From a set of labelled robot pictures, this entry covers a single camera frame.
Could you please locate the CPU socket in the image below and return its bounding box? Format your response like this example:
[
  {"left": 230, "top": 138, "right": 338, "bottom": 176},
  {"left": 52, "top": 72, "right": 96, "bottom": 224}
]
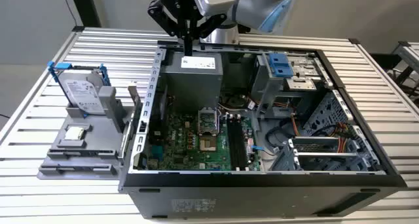
[{"left": 199, "top": 134, "right": 219, "bottom": 153}]

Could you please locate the silver disk bay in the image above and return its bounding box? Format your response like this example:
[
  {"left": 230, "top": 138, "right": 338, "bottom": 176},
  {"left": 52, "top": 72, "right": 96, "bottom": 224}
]
[{"left": 271, "top": 135, "right": 383, "bottom": 172}]

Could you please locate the red yellow wire bundle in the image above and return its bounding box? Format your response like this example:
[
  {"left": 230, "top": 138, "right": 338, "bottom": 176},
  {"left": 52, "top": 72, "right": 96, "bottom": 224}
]
[{"left": 333, "top": 122, "right": 353, "bottom": 154}]

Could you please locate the grey parts rack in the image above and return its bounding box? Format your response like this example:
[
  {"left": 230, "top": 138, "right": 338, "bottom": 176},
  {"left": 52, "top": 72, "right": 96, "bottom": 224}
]
[{"left": 38, "top": 85, "right": 138, "bottom": 180}]

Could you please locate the grey power supply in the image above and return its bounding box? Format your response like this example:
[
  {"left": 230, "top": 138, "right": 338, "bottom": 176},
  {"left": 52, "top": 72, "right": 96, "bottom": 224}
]
[{"left": 160, "top": 51, "right": 226, "bottom": 112}]

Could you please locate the blue drive latch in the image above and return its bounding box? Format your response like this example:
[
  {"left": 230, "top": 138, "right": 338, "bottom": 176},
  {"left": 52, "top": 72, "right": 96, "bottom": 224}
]
[{"left": 269, "top": 52, "right": 293, "bottom": 78}]

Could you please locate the neighbouring metal table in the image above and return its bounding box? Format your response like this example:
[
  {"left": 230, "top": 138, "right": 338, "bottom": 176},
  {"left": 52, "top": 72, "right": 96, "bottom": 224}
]
[{"left": 389, "top": 41, "right": 419, "bottom": 97}]

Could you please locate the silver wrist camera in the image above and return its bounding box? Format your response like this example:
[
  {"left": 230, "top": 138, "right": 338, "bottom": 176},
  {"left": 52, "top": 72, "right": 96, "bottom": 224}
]
[{"left": 191, "top": 0, "right": 236, "bottom": 17}]

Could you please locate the black upright post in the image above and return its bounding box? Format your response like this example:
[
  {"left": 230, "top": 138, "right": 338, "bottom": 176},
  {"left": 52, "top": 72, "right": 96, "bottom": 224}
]
[{"left": 68, "top": 0, "right": 103, "bottom": 28}]

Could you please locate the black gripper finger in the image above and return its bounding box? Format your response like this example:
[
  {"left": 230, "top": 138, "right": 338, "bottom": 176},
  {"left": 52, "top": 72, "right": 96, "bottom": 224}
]
[
  {"left": 188, "top": 13, "right": 227, "bottom": 56},
  {"left": 147, "top": 0, "right": 190, "bottom": 56}
]

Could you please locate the black open PC case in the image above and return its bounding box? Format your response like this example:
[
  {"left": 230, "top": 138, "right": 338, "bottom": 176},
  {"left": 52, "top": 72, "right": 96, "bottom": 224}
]
[{"left": 116, "top": 39, "right": 409, "bottom": 220}]

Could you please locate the black RAM slot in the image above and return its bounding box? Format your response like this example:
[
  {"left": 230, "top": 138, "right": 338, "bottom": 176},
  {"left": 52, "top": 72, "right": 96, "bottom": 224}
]
[
  {"left": 239, "top": 115, "right": 250, "bottom": 171},
  {"left": 230, "top": 115, "right": 242, "bottom": 171},
  {"left": 226, "top": 115, "right": 238, "bottom": 171},
  {"left": 235, "top": 115, "right": 246, "bottom": 171}
]

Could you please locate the blue disk carrier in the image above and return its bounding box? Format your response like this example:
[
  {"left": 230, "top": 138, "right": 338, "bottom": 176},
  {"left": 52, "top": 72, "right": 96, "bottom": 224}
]
[{"left": 47, "top": 61, "right": 111, "bottom": 119}]

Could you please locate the black cooler fan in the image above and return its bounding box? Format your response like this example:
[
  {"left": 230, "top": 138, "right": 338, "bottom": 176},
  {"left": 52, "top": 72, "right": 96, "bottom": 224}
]
[{"left": 220, "top": 94, "right": 248, "bottom": 110}]

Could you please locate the green motherboard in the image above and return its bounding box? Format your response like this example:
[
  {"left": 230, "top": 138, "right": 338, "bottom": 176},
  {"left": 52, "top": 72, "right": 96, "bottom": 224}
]
[{"left": 143, "top": 111, "right": 263, "bottom": 172}]

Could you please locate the blue chipset heatsink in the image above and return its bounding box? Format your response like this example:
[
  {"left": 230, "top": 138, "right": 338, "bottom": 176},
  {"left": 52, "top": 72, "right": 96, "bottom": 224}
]
[{"left": 151, "top": 145, "right": 164, "bottom": 160}]

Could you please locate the green graphics card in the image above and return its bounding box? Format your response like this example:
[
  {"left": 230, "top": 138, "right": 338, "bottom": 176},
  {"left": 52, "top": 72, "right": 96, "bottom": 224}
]
[{"left": 119, "top": 85, "right": 146, "bottom": 161}]

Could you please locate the metal socket cover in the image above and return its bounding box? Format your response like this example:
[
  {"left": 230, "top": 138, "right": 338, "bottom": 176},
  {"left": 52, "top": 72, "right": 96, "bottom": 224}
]
[{"left": 198, "top": 108, "right": 219, "bottom": 136}]

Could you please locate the silver hard disk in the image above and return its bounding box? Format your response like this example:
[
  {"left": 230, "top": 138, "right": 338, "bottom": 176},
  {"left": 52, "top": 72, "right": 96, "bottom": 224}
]
[{"left": 59, "top": 69, "right": 111, "bottom": 116}]

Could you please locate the silver CPU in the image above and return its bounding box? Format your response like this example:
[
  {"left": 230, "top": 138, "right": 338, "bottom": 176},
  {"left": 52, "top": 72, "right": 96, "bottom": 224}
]
[{"left": 64, "top": 126, "right": 88, "bottom": 141}]

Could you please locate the silver drive bay cage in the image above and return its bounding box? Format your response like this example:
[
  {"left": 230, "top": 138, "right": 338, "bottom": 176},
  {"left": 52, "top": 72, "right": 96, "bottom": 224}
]
[{"left": 254, "top": 51, "right": 330, "bottom": 113}]

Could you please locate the orange wire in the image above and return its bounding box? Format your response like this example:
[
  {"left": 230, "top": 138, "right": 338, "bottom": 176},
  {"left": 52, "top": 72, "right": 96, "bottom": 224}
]
[{"left": 290, "top": 112, "right": 299, "bottom": 138}]

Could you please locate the black looped wire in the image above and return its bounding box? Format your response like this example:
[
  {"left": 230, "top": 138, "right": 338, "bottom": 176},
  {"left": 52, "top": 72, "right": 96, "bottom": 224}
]
[{"left": 264, "top": 125, "right": 291, "bottom": 157}]

